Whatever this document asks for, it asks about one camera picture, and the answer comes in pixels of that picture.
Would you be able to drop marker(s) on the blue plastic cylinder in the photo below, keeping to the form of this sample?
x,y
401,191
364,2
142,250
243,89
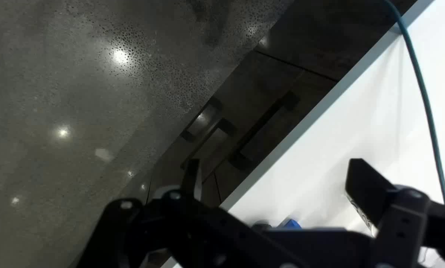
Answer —
x,y
291,223

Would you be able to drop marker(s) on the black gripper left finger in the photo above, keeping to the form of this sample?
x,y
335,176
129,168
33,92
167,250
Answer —
x,y
193,225

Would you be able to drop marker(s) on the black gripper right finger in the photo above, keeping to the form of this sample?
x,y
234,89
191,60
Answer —
x,y
398,217

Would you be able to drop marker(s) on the dark glossy cabinet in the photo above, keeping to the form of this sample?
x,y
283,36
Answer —
x,y
282,89

